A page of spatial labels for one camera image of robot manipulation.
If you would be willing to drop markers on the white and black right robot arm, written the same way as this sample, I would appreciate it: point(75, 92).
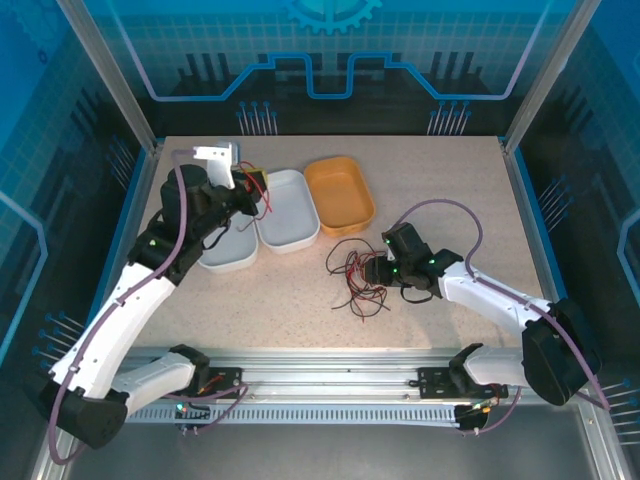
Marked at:
point(485, 305)

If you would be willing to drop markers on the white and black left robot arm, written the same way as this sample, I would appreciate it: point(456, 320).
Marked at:
point(127, 320)

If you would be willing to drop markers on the white plastic container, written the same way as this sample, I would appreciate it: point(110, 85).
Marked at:
point(287, 220)
point(227, 255)

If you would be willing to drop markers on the orange plastic container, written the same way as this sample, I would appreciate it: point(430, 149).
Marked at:
point(345, 227)

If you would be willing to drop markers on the aluminium table side rail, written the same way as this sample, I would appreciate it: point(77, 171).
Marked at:
point(149, 172)
point(527, 200)

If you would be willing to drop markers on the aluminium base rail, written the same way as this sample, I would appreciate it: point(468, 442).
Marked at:
point(325, 370)

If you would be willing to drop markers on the aluminium frame post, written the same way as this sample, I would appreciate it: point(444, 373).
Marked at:
point(548, 75)
point(112, 75)

